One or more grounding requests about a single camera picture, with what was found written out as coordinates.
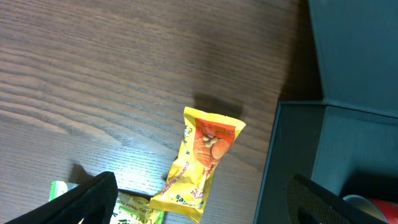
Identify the yellow peanut butter snack packet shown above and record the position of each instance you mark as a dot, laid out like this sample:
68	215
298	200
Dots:
207	139

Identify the red soda can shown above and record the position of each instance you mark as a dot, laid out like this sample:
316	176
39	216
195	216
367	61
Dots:
381	209

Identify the black open gift box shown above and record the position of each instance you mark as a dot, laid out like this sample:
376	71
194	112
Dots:
336	118

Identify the green pandan cake packet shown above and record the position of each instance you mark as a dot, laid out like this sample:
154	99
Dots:
128	209

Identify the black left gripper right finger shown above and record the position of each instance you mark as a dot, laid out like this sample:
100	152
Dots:
309	202

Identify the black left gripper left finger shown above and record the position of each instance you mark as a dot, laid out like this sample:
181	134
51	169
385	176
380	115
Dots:
89	203

